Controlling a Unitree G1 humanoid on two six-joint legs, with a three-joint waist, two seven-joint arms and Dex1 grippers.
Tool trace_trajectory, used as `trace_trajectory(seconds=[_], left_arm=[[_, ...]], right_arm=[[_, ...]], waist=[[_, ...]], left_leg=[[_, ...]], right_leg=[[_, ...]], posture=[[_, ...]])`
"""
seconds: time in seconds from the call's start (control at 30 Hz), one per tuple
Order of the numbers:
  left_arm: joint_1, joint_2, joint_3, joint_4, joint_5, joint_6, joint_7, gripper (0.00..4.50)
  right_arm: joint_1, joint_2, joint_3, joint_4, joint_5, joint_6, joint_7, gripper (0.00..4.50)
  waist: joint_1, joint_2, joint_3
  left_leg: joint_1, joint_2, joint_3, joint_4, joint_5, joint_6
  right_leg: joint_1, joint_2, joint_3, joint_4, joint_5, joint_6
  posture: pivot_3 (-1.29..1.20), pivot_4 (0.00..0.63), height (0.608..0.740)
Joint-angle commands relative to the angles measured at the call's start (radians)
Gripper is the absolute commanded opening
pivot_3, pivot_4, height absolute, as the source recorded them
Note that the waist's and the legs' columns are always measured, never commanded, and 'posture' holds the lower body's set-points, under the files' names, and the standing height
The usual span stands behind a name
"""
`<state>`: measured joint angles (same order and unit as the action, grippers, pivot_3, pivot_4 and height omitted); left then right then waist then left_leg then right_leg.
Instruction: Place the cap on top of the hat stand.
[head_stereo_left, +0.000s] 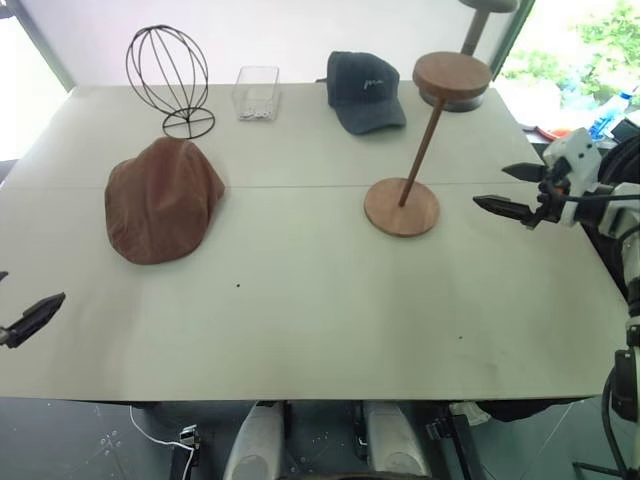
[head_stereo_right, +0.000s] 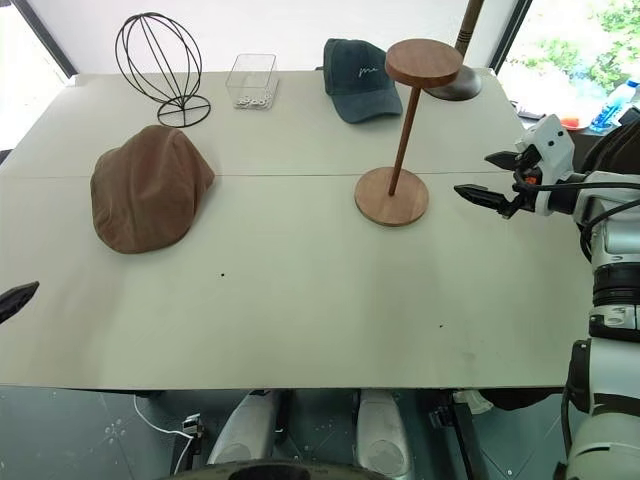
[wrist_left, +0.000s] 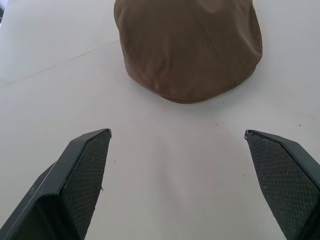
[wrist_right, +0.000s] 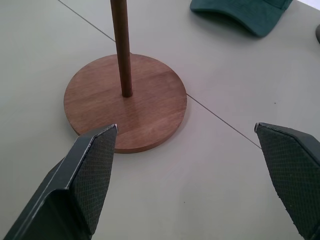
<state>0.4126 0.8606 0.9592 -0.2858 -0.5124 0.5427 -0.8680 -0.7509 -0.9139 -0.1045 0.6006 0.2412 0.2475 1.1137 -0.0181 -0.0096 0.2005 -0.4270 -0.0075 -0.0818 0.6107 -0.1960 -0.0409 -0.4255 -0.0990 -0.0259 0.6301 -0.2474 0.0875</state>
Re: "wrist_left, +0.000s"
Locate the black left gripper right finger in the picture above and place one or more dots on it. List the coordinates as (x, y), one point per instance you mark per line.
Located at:
(282, 180)

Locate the brown flat cap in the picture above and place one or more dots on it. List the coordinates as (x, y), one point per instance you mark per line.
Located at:
(189, 47)

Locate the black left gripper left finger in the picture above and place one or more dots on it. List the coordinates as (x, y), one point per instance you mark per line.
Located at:
(75, 180)

